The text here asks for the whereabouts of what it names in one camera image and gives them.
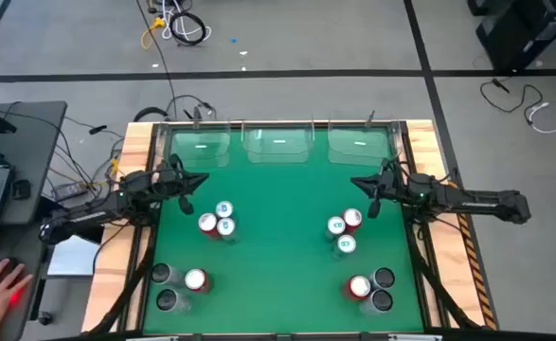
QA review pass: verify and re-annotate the green table mat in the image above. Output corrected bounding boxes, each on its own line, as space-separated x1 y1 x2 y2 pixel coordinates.
142 123 425 334

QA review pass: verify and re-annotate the yellow black hazard tape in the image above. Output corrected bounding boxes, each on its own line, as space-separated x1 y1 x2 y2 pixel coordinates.
455 207 499 332

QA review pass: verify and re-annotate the red cola can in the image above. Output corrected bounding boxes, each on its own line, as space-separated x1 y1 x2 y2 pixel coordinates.
184 268 215 294
197 212 222 241
341 207 364 236
342 275 372 302

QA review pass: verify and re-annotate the coiled black cable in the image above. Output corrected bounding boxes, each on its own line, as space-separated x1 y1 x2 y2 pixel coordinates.
168 9 207 47

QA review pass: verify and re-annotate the black metal table frame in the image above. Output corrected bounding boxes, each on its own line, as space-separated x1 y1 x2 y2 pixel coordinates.
87 120 499 341

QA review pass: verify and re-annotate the thick black cable loop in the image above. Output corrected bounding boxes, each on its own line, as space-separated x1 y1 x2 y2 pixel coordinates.
133 106 170 123

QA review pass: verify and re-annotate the dark grey desk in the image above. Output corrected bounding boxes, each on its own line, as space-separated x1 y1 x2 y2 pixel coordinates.
0 100 69 341

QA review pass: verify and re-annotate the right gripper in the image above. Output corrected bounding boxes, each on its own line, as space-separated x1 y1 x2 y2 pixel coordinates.
350 170 405 204

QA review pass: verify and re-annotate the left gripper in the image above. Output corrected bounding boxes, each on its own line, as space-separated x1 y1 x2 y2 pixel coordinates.
153 163 210 199

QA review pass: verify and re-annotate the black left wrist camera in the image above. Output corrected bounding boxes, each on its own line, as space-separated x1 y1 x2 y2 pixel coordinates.
177 196 196 217

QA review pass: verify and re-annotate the thin black cable loop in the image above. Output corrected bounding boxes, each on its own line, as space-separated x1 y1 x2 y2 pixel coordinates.
166 93 218 119

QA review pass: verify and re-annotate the white cable with plug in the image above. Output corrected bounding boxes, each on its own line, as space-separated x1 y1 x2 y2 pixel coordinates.
523 100 556 135

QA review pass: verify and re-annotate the small black box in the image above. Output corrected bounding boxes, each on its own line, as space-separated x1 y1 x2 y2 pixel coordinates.
11 178 32 201

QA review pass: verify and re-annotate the long black floor cable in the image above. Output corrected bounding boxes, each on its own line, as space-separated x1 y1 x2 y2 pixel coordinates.
135 0 179 119

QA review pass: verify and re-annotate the coiled white cable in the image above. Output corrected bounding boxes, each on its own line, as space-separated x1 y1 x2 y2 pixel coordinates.
160 0 212 42

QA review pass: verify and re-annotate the black cable with plug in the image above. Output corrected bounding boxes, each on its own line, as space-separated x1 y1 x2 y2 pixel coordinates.
479 78 544 115

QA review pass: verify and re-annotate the white sheet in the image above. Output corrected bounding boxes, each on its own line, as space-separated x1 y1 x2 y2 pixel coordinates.
45 234 106 277

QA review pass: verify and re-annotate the grey metal bracket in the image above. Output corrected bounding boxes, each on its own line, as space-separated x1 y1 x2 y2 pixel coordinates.
388 333 443 341
125 334 180 341

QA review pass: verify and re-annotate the black power brick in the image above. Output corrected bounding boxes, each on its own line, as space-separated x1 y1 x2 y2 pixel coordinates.
52 182 89 200

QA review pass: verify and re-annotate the yellow cable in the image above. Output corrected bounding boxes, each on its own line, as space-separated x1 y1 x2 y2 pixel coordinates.
139 16 168 51

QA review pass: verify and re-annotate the large black equipment case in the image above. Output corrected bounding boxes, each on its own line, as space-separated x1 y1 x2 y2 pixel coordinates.
475 0 556 73

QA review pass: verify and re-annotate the silver can black lid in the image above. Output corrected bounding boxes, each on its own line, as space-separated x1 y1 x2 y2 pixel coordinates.
155 288 193 314
369 266 396 291
151 262 187 287
358 288 395 316

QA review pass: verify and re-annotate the blue silver slim can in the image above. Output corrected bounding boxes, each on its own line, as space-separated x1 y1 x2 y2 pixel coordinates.
332 234 358 260
324 215 348 242
215 217 240 243
214 200 236 222

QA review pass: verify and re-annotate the black desk foot bar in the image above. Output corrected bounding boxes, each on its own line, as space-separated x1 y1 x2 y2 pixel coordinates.
35 196 106 245

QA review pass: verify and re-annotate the clear plastic bin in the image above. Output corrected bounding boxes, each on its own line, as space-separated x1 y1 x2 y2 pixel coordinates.
327 117 402 167
240 117 317 165
161 120 234 170

